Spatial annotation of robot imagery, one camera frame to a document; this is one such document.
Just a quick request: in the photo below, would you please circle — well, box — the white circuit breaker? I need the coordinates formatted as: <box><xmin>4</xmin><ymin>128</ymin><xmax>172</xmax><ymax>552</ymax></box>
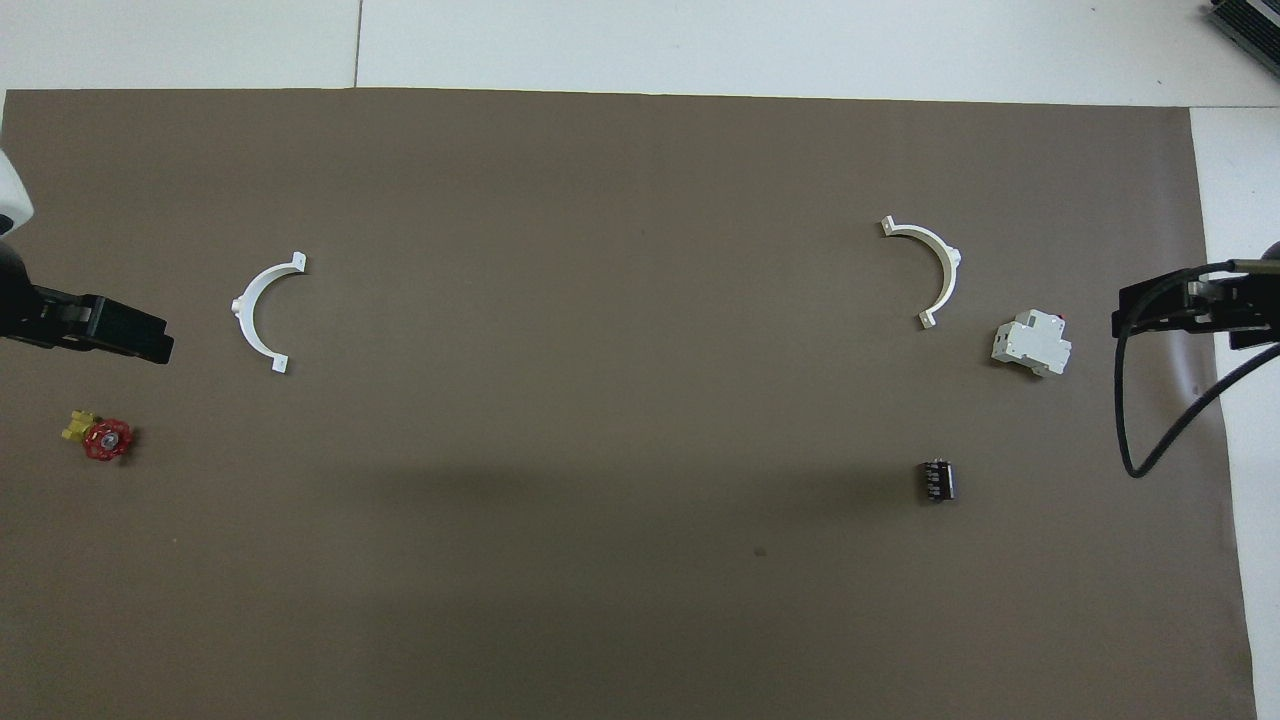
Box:
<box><xmin>990</xmin><ymin>310</ymin><xmax>1073</xmax><ymax>379</ymax></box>

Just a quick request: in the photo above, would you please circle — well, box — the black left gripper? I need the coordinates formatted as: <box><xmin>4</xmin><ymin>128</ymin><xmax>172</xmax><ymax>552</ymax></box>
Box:
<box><xmin>0</xmin><ymin>283</ymin><xmax>177</xmax><ymax>367</ymax></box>

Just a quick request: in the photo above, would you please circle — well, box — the red handwheel yellow valve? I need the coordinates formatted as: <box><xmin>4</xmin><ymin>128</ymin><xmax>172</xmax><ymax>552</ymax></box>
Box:
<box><xmin>61</xmin><ymin>408</ymin><xmax>135</xmax><ymax>463</ymax></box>

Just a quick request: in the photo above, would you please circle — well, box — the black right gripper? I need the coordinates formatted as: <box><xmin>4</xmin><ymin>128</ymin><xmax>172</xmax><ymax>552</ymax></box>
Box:
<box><xmin>1112</xmin><ymin>268</ymin><xmax>1280</xmax><ymax>351</ymax></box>

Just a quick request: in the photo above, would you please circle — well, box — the grey ribbed device box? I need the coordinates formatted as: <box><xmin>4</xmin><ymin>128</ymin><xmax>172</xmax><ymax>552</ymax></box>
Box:
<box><xmin>1203</xmin><ymin>0</ymin><xmax>1280</xmax><ymax>79</ymax></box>

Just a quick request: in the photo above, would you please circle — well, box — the white half pipe clamp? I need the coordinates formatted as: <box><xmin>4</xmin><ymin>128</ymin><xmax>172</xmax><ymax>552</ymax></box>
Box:
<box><xmin>231</xmin><ymin>252</ymin><xmax>307</xmax><ymax>374</ymax></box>
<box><xmin>880</xmin><ymin>216</ymin><xmax>963</xmax><ymax>330</ymax></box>

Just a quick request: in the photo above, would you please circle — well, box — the brown table mat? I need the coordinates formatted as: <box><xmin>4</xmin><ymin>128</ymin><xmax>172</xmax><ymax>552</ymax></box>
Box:
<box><xmin>0</xmin><ymin>88</ymin><xmax>1259</xmax><ymax>720</ymax></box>

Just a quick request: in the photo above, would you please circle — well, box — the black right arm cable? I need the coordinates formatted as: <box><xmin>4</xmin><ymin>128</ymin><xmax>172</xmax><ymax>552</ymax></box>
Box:
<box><xmin>1113</xmin><ymin>258</ymin><xmax>1280</xmax><ymax>479</ymax></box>

